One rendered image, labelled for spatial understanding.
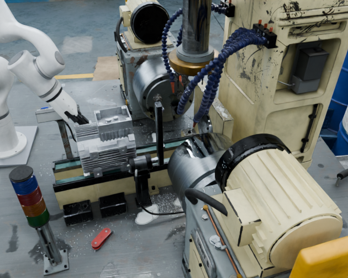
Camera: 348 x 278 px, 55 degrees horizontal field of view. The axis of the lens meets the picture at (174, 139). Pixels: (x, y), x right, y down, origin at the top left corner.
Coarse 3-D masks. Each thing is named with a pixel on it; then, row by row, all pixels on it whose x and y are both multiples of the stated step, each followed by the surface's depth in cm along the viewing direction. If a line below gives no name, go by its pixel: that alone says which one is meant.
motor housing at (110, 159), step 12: (84, 132) 119; (96, 132) 119; (84, 144) 118; (96, 144) 119; (108, 144) 120; (132, 144) 122; (84, 156) 117; (108, 156) 120; (120, 156) 121; (84, 168) 119; (108, 168) 123
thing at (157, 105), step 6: (156, 102) 107; (156, 108) 106; (162, 108) 108; (156, 114) 107; (162, 114) 108; (156, 120) 109; (162, 120) 109; (156, 126) 111; (162, 126) 111; (156, 132) 113; (162, 132) 112; (156, 138) 115; (162, 138) 114; (156, 144) 117; (162, 144) 115; (162, 150) 117; (156, 156) 121; (162, 156) 119; (156, 162) 120; (162, 162) 120
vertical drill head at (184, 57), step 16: (192, 0) 100; (208, 0) 101; (192, 16) 103; (208, 16) 104; (192, 32) 106; (208, 32) 108; (176, 48) 120; (192, 48) 109; (208, 48) 112; (176, 64) 111; (192, 64) 110; (208, 64) 110
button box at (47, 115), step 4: (76, 104) 138; (48, 108) 137; (52, 108) 136; (36, 112) 134; (40, 112) 135; (44, 112) 135; (48, 112) 135; (52, 112) 136; (36, 116) 134; (40, 116) 135; (44, 116) 135; (48, 116) 136; (52, 116) 136; (56, 116) 136; (60, 116) 137; (40, 120) 135; (44, 120) 136; (48, 120) 136; (52, 120) 136
